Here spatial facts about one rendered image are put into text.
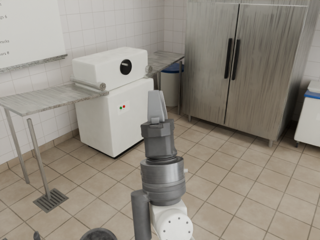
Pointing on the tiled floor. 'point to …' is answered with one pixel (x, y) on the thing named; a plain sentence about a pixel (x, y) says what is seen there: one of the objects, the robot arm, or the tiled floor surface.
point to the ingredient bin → (309, 116)
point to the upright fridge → (246, 62)
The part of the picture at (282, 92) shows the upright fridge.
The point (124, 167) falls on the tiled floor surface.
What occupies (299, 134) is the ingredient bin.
